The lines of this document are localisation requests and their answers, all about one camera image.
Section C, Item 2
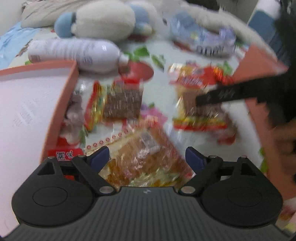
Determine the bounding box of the pink box lid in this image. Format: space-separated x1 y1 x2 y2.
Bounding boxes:
1 61 79 236

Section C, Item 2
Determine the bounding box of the person's right hand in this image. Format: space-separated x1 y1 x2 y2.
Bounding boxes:
273 119 295 176

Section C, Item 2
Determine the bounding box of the red yellow snack packet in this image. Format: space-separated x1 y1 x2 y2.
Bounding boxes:
168 62 236 145

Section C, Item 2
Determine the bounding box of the grey duvet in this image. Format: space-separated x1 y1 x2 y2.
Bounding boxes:
21 1 277 60

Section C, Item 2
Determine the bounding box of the white and blue plush toy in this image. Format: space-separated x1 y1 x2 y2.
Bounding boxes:
54 1 161 42

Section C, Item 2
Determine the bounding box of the white spray bottle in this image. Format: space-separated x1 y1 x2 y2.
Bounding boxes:
27 38 129 73

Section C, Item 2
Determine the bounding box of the small brown jerky packet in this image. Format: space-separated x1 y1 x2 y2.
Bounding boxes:
84 78 144 132

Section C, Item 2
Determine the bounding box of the small red snack packet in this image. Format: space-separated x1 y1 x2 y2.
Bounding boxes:
47 137 84 181

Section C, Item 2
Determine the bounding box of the crumpled blue white plastic bag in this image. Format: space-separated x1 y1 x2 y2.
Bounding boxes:
163 11 236 58

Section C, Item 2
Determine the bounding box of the large golden cake packet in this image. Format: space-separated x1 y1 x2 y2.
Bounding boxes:
84 120 194 189

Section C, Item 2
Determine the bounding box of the pink cardboard box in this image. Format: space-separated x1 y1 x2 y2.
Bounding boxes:
233 45 295 200

